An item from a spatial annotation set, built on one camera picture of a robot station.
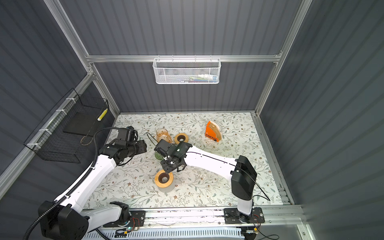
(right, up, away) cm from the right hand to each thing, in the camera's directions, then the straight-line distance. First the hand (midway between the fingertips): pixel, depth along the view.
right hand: (168, 167), depth 77 cm
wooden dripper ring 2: (-3, -7, +1) cm, 8 cm away
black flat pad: (-42, +23, -4) cm, 48 cm away
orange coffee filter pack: (+25, +18, +22) cm, 38 cm away
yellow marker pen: (-38, +28, +4) cm, 47 cm away
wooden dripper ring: (+4, +14, +27) cm, 30 cm away
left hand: (-15, +11, +4) cm, 19 cm away
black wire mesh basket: (-51, +17, -7) cm, 54 cm away
